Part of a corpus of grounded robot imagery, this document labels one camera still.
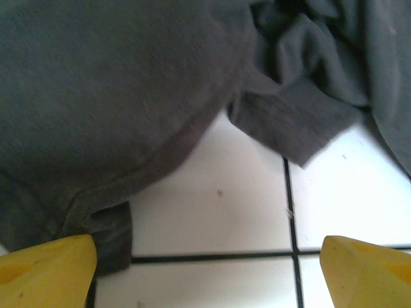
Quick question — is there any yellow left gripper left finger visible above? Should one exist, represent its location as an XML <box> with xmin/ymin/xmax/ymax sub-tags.
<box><xmin>0</xmin><ymin>234</ymin><xmax>98</xmax><ymax>308</ymax></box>

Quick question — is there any dark grey t-shirt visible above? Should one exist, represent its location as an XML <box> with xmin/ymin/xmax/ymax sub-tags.
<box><xmin>0</xmin><ymin>0</ymin><xmax>411</xmax><ymax>278</ymax></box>

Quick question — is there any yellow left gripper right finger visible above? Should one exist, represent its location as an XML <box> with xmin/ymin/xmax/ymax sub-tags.
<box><xmin>321</xmin><ymin>235</ymin><xmax>411</xmax><ymax>308</ymax></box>

